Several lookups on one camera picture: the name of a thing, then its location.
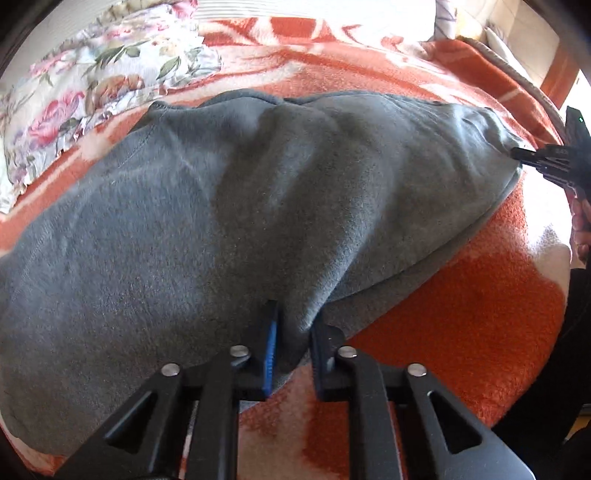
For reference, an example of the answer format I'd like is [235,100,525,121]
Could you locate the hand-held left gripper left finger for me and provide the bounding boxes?
[54,300,280,480]

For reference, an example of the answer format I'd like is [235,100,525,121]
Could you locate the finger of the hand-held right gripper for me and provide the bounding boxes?
[510,144,575,189]

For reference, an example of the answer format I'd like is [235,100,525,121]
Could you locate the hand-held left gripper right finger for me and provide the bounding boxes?
[310,319,535,480]

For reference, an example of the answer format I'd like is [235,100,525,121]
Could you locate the grey fleece pants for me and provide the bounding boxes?
[0,90,527,455]

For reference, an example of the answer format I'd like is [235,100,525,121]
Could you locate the person's right hand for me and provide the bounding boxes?
[570,191,591,271]

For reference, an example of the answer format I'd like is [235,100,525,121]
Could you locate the grey mattress edge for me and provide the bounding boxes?
[462,36,568,139]

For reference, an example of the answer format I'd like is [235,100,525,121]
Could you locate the orange and white blanket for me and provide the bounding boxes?
[0,16,575,478]

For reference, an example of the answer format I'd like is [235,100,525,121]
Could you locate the person's dark clothing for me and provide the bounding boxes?
[489,265,591,480]

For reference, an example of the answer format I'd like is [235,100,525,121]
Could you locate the floral pillow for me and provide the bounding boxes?
[0,0,225,214]

